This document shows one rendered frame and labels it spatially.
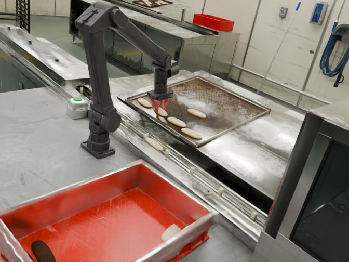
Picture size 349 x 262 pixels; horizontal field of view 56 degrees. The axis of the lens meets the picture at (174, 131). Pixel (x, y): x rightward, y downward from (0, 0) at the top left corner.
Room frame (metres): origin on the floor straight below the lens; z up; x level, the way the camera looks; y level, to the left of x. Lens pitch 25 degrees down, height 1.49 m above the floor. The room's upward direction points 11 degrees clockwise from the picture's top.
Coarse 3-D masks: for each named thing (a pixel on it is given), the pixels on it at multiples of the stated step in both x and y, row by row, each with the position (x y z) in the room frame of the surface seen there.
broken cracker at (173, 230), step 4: (168, 228) 0.74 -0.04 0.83; (172, 228) 0.74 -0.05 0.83; (176, 228) 0.74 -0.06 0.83; (164, 232) 0.72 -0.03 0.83; (168, 232) 0.72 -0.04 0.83; (172, 232) 0.72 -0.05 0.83; (176, 232) 0.73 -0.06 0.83; (164, 236) 0.71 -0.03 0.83; (168, 236) 0.71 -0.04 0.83; (164, 240) 0.70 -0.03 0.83
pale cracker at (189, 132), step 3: (183, 129) 1.27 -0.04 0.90; (186, 129) 1.27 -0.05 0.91; (189, 129) 1.27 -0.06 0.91; (183, 132) 1.26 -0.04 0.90; (186, 132) 1.25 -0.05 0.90; (189, 132) 1.25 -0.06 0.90; (192, 132) 1.25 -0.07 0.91; (195, 132) 1.25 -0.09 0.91; (189, 135) 1.24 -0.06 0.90; (192, 135) 1.23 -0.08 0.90; (195, 135) 1.23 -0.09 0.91; (198, 135) 1.23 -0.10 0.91; (198, 138) 1.22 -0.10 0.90
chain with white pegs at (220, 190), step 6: (126, 120) 1.32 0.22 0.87; (144, 138) 1.22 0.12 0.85; (168, 150) 1.13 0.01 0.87; (168, 156) 1.13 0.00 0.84; (192, 168) 1.03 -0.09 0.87; (192, 174) 1.03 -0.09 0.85; (216, 192) 0.95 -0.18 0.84; (222, 192) 0.93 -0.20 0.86; (240, 210) 0.88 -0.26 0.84; (252, 216) 0.84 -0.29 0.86
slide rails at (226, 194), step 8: (128, 128) 1.29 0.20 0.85; (136, 128) 1.30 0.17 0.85; (160, 144) 1.20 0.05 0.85; (160, 152) 1.13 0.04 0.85; (176, 160) 1.10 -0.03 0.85; (200, 176) 1.02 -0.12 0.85; (216, 184) 0.99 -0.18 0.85; (224, 192) 0.95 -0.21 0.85; (224, 200) 0.90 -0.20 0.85; (232, 200) 0.91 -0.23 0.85; (248, 208) 0.88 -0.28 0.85
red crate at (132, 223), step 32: (128, 192) 0.88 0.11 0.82; (64, 224) 0.69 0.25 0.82; (96, 224) 0.71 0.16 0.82; (128, 224) 0.73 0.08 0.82; (160, 224) 0.76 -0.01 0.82; (0, 256) 0.54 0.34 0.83; (32, 256) 0.56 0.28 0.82; (64, 256) 0.58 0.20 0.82; (96, 256) 0.60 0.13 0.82; (128, 256) 0.62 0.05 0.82
